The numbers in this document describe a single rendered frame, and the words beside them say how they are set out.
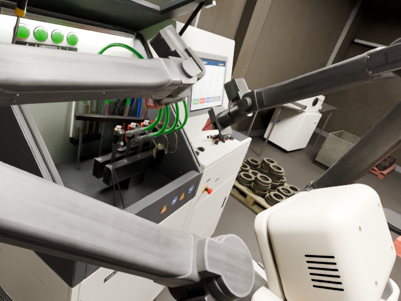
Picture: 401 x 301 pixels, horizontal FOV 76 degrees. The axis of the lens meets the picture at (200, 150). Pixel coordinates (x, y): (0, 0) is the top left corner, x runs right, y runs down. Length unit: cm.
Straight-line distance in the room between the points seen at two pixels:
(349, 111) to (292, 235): 730
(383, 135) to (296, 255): 29
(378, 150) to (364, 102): 701
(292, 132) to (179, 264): 469
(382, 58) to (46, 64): 50
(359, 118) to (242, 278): 732
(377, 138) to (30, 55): 56
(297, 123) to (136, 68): 456
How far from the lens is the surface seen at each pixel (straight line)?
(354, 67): 60
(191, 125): 149
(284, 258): 43
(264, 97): 73
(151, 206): 98
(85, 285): 97
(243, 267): 38
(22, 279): 119
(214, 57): 163
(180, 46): 59
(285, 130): 500
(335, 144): 498
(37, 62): 34
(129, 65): 42
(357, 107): 763
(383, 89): 755
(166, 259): 32
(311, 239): 40
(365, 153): 61
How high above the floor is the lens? 154
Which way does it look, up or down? 24 degrees down
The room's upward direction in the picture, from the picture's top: 18 degrees clockwise
